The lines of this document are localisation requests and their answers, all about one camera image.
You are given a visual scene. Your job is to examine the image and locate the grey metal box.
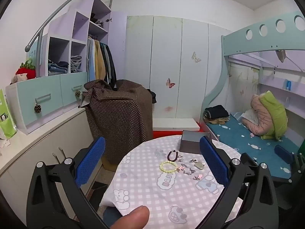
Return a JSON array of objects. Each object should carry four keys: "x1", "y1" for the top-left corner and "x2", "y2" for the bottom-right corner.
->
[{"x1": 179, "y1": 130, "x2": 211, "y2": 154}]

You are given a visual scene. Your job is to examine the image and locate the hanging clothes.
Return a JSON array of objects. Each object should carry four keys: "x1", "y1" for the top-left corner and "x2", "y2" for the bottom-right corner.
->
[{"x1": 87, "y1": 37, "x2": 117, "y2": 91}]

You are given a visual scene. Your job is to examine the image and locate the white wardrobe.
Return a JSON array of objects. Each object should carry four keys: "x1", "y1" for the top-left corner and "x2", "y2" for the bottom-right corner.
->
[{"x1": 125, "y1": 15, "x2": 233, "y2": 120}]

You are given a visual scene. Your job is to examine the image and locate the teal bunk bed frame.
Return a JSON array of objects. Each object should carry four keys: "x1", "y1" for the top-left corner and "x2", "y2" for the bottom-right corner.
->
[{"x1": 200, "y1": 11, "x2": 305, "y2": 189}]

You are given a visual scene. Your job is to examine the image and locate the pink padded jacket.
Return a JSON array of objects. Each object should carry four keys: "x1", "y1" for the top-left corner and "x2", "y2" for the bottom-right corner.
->
[{"x1": 242, "y1": 94, "x2": 273, "y2": 135}]

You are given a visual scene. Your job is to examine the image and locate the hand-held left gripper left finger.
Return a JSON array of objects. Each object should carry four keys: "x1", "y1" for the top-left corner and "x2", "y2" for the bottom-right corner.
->
[{"x1": 26, "y1": 137, "x2": 112, "y2": 229}]

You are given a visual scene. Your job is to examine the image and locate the grey metal handrail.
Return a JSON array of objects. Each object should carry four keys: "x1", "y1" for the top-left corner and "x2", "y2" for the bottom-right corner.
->
[{"x1": 25, "y1": 0, "x2": 115, "y2": 52}]

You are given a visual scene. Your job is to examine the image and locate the folded jeans stack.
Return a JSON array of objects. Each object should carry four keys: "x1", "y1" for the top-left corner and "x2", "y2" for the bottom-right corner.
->
[{"x1": 48, "y1": 61, "x2": 70, "y2": 76}]

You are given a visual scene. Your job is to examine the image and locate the white low cabinet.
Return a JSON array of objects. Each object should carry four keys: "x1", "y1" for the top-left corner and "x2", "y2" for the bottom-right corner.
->
[{"x1": 0, "y1": 111, "x2": 96, "y2": 197}]

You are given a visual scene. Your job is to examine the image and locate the blue printed bed sheet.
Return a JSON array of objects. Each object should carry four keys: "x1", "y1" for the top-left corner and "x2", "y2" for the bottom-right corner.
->
[{"x1": 206, "y1": 112, "x2": 301, "y2": 180}]

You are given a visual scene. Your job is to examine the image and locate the red strawberry plush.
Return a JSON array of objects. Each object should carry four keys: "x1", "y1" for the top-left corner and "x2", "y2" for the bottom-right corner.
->
[{"x1": 15, "y1": 59, "x2": 36, "y2": 80}]

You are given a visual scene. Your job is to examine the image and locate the silver chain necklace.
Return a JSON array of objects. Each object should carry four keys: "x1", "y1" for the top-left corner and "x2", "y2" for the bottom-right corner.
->
[{"x1": 181, "y1": 163, "x2": 196, "y2": 175}]

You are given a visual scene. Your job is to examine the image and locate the green paper bag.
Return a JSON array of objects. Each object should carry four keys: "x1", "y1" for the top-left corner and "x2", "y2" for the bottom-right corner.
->
[{"x1": 0, "y1": 89, "x2": 18, "y2": 139}]

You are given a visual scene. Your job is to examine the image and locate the pale yellow bead bracelet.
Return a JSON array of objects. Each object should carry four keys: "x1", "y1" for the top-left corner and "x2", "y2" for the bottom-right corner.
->
[{"x1": 159, "y1": 160, "x2": 177, "y2": 172}]

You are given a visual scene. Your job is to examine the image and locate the pink checked cartoon tablecloth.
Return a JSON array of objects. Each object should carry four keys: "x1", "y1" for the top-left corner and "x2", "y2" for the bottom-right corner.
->
[{"x1": 99, "y1": 135, "x2": 250, "y2": 229}]

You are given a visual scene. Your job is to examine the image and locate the dark red bead bracelet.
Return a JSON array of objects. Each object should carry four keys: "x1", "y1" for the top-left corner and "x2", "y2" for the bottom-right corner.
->
[{"x1": 167, "y1": 150, "x2": 179, "y2": 162}]

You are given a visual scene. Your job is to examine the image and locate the lilac shelf unit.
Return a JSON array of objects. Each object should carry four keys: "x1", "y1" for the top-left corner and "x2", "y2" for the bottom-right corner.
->
[{"x1": 36, "y1": 0, "x2": 127, "y2": 81}]

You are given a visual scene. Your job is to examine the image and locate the clothes on shelf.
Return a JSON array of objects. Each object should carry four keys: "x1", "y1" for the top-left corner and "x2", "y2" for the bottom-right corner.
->
[{"x1": 90, "y1": 13, "x2": 105, "y2": 27}]

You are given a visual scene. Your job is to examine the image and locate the white low platform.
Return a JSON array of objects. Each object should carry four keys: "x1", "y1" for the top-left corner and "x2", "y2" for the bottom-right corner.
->
[{"x1": 152, "y1": 119, "x2": 200, "y2": 131}]

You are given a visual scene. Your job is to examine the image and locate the beige tissue pack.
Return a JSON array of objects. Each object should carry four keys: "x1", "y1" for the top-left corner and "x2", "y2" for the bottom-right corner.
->
[{"x1": 10, "y1": 74, "x2": 27, "y2": 85}]

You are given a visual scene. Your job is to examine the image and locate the brown polka dot cloth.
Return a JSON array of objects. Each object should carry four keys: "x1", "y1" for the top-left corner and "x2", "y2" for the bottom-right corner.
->
[{"x1": 82, "y1": 79, "x2": 153, "y2": 164}]

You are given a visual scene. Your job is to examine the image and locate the folded dark clothes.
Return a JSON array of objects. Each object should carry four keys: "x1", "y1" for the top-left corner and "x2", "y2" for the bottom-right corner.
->
[{"x1": 204, "y1": 105, "x2": 230, "y2": 125}]

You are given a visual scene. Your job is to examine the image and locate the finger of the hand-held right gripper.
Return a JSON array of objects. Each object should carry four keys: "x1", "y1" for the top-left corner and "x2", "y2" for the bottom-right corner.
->
[{"x1": 274, "y1": 145, "x2": 295, "y2": 172}]

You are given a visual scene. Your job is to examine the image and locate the person's left hand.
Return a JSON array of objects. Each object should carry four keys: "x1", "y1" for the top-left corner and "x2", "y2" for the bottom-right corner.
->
[{"x1": 111, "y1": 206, "x2": 150, "y2": 229}]

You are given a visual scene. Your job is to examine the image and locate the black garment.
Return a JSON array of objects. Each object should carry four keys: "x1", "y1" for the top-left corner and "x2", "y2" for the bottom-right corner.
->
[{"x1": 146, "y1": 89, "x2": 157, "y2": 104}]

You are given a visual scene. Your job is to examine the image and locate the teal drawer cabinet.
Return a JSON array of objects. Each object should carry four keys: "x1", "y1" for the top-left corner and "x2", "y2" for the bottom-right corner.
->
[{"x1": 5, "y1": 71, "x2": 89, "y2": 134}]

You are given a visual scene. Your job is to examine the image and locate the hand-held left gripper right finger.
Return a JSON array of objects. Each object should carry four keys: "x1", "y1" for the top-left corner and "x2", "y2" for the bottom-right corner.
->
[{"x1": 199, "y1": 135, "x2": 279, "y2": 229}]

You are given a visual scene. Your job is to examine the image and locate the folded grey clothes stack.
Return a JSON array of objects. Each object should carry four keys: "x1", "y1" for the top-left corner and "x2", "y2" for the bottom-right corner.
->
[{"x1": 70, "y1": 55, "x2": 83, "y2": 73}]

